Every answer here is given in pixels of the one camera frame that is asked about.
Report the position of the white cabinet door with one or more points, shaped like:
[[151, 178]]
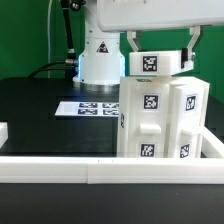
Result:
[[149, 107], [185, 121]]

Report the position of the white cabinet body box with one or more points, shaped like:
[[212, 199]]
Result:
[[128, 84]]

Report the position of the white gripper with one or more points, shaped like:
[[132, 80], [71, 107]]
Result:
[[142, 15]]

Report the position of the white cabinet top block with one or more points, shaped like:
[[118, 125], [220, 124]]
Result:
[[158, 63]]

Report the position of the white marker base sheet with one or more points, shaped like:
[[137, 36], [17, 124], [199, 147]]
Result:
[[87, 109]]

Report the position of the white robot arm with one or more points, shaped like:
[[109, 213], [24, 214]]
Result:
[[102, 65]]

